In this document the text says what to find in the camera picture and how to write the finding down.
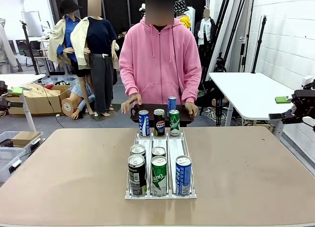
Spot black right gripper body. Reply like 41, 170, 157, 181
292, 89, 315, 123

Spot dark brown serving tray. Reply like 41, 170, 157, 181
129, 103, 195, 126

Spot blue Pocari Sweat can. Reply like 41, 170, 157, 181
167, 96, 178, 118
175, 155, 192, 197
138, 109, 151, 138

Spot black Pepsi can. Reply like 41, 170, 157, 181
129, 144, 147, 163
127, 154, 148, 198
153, 108, 166, 138

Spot person's left forearm pink sleeve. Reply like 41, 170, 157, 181
183, 71, 203, 104

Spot person's right forearm pink sleeve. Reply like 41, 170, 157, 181
119, 68, 142, 97

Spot person in pink hoodie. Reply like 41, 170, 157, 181
119, 0, 203, 128

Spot person's left hand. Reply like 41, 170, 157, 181
184, 101, 199, 118

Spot person's right hand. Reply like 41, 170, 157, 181
121, 93, 143, 114

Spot white table with single leg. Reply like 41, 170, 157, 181
0, 73, 47, 132

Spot large cardboard box with wood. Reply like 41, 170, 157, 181
5, 82, 72, 116

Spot large white table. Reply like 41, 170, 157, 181
208, 71, 315, 141

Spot small flat cardboard box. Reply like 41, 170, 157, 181
11, 130, 42, 147

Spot clear bin holding cardboard box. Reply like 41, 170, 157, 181
0, 130, 44, 154

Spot mannequin in gray hoodie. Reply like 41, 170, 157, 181
0, 18, 18, 74

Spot black light stand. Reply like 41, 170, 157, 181
20, 20, 40, 75

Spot tan mannequin torso light-blue clothes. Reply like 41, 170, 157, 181
61, 85, 96, 121

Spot clear plastic storage bin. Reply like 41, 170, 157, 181
0, 146, 27, 184

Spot black stand with round knob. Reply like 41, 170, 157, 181
250, 14, 268, 74

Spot white board on stand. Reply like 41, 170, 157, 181
21, 11, 43, 37

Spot black tripod head gear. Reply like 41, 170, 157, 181
213, 52, 227, 73

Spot mannequin with black hat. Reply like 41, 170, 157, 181
47, 0, 86, 78

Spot bundle of black tripod poles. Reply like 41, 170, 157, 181
211, 0, 255, 74

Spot mannequin with navy top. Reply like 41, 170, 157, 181
70, 0, 124, 122

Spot green Chilsung cider can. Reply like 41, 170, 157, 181
151, 146, 167, 159
151, 156, 168, 197
168, 109, 181, 137

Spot mannequin in white jacket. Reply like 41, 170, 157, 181
194, 9, 218, 65

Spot mannequin in yellow hoodie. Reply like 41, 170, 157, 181
174, 0, 193, 30

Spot black perforated partition panel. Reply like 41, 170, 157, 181
48, 0, 208, 34

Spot white can dispenser rack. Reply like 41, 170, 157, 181
124, 128, 198, 201

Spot thin black floor cable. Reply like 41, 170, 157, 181
43, 85, 66, 129

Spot white coiled cable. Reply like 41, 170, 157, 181
207, 106, 223, 121

